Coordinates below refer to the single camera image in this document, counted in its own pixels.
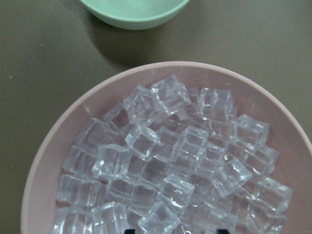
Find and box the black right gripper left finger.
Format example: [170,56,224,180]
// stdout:
[124,229,136,234]

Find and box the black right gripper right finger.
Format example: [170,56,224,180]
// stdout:
[216,229,229,234]

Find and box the pile of clear ice cubes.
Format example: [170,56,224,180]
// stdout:
[52,75,293,234]

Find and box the pink bowl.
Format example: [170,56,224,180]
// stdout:
[21,61,312,234]

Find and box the mint green bowl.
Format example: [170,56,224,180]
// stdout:
[81,0,189,30]

